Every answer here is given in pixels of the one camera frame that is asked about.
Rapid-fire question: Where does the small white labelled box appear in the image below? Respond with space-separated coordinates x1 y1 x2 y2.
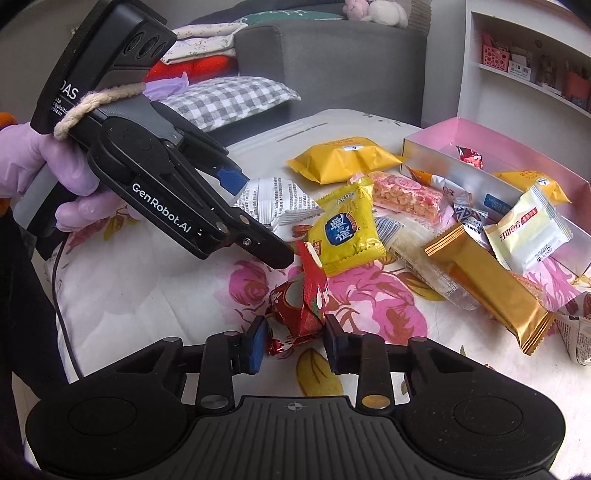
508 51 535 80

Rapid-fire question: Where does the pink peanut bar packet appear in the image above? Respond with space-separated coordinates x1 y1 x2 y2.
368 171 457 228

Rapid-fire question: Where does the teal cushion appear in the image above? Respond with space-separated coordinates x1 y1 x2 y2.
236 11 345 25

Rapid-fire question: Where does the pink plush toy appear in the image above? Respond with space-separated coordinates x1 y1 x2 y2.
343 0 373 22

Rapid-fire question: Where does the large yellow snack packet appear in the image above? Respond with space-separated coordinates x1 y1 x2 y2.
491 170 572 206
285 136 406 186

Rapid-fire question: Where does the grey checked pillow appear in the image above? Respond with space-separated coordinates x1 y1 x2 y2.
158 76 302 133

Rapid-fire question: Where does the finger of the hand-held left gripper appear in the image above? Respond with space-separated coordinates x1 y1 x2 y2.
151 102 250 192
161 147 296 270

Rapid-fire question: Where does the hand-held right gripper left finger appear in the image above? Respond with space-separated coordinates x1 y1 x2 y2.
108 318 271 415

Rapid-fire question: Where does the orange and white packet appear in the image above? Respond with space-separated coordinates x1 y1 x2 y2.
408 168 475 209

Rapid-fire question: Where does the purple cloth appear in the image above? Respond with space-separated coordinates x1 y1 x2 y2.
142 71 191 101

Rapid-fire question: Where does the person's dark clothing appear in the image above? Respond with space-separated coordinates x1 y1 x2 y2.
0 203 71 467

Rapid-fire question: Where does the clear rice cake packet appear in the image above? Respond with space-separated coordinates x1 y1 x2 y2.
373 216 482 311

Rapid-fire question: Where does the person's left hand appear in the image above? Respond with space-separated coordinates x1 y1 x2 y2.
0 122 141 232

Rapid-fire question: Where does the beige ribbed stack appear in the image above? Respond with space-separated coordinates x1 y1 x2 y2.
406 0 433 34

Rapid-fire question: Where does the grey sofa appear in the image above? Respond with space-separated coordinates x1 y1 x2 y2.
188 8 429 145

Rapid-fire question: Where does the beige rope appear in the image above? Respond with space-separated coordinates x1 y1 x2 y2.
54 82 145 140

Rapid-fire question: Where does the blue white zigzag packet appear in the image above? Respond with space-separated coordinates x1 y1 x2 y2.
450 203 496 252

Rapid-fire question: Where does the red snack packet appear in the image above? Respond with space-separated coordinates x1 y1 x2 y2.
455 145 484 169
267 241 332 357

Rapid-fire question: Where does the red cushion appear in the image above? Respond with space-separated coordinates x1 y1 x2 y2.
147 56 237 87

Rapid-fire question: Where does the small pink perforated basket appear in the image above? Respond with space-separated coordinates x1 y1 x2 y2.
480 31 511 71

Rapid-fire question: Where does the floral pillow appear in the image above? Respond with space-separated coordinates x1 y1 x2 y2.
159 21 249 66

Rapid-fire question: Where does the pink cardboard box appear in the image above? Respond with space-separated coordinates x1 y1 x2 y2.
399 117 591 315

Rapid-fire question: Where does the cream white snack packet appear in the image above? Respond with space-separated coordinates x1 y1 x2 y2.
495 184 574 278

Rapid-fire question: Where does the white plush toy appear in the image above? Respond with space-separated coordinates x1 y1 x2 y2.
366 0 410 29

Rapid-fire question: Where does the gold snack packet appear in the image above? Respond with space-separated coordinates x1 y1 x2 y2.
424 223 556 356

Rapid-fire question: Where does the white nut snack packet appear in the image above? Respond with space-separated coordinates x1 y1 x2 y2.
553 291 591 366
231 176 325 241

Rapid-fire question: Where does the black cable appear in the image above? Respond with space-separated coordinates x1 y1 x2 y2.
50 230 86 381

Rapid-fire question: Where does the glass jar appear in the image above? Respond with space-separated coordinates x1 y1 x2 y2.
537 54 563 89

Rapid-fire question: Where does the yellow packet with blue circle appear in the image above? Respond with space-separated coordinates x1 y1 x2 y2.
306 181 387 278

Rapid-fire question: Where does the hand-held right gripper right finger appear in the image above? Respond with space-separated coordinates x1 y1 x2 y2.
322 315 491 412

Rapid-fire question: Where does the white shelf unit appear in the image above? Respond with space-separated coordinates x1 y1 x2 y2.
456 0 591 136

